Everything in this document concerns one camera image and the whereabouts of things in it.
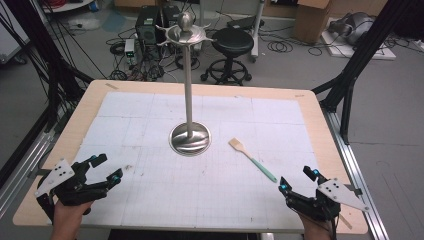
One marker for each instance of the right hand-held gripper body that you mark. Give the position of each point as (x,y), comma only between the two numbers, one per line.
(336,195)

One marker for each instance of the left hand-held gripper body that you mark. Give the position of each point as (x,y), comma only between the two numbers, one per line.
(56,175)

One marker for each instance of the silver metal utensil rack stand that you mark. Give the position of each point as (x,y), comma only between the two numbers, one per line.
(188,100)

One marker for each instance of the person's right hand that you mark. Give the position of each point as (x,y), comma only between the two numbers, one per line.
(315,230)

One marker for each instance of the person's left hand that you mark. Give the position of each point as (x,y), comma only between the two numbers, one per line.
(68,218)

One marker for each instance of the white grid mat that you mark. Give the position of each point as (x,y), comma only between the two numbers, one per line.
(160,193)

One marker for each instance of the small grey power supply box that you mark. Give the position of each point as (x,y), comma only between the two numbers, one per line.
(129,50)

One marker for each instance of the white flat board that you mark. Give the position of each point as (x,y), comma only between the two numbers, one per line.
(380,53)

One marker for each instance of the large black computer tower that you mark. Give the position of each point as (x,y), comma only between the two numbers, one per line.
(146,25)

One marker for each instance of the tall cardboard box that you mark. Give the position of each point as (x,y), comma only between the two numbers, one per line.
(311,21)

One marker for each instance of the grey bag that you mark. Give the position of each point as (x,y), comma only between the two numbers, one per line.
(353,26)

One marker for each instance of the white stand pole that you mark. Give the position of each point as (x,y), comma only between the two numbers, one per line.
(258,30)

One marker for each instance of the black round stool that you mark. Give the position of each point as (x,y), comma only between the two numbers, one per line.
(232,41)

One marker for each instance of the white round table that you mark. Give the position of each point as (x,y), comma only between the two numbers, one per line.
(71,5)

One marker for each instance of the small black computer tower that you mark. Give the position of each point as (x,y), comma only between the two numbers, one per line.
(170,15)

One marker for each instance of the aluminium rail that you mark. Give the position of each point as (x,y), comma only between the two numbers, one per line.
(356,173)
(26,160)

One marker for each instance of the black metal frame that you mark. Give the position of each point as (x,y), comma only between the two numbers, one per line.
(353,66)
(53,76)

